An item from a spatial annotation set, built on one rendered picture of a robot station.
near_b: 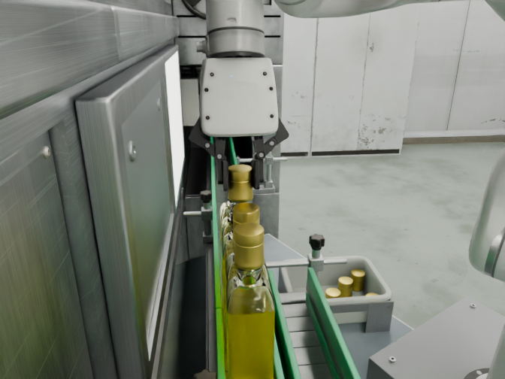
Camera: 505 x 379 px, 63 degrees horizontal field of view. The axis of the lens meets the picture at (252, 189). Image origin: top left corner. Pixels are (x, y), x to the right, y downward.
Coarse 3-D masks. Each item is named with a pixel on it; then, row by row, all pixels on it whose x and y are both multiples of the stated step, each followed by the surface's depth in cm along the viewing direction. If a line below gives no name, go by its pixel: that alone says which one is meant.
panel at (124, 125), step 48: (96, 96) 35; (144, 96) 52; (96, 144) 36; (144, 144) 55; (96, 192) 37; (144, 192) 54; (96, 240) 39; (144, 240) 52; (144, 288) 51; (144, 336) 46
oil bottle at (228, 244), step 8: (224, 240) 60; (232, 240) 59; (224, 248) 59; (232, 248) 58; (224, 256) 59; (224, 264) 59; (224, 272) 59; (224, 280) 60; (224, 288) 60; (224, 296) 61; (224, 304) 62; (224, 312) 62; (224, 320) 64; (224, 328) 66; (224, 336) 68
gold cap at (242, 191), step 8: (232, 168) 56; (240, 168) 56; (248, 168) 56; (232, 176) 55; (240, 176) 55; (248, 176) 55; (232, 184) 56; (240, 184) 56; (248, 184) 56; (232, 192) 56; (240, 192) 56; (248, 192) 56; (232, 200) 57; (240, 200) 56; (248, 200) 57
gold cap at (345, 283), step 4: (340, 280) 98; (344, 280) 98; (348, 280) 98; (352, 280) 98; (340, 284) 97; (344, 284) 97; (348, 284) 97; (352, 284) 98; (340, 288) 98; (344, 288) 97; (348, 288) 97; (340, 292) 98; (344, 292) 97; (348, 292) 97; (340, 296) 98; (344, 296) 98; (348, 296) 98
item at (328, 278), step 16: (336, 256) 103; (352, 256) 103; (288, 272) 101; (304, 272) 102; (320, 272) 102; (336, 272) 103; (368, 272) 99; (288, 288) 90; (304, 288) 102; (336, 288) 102; (368, 288) 99; (384, 288) 91; (336, 304) 87
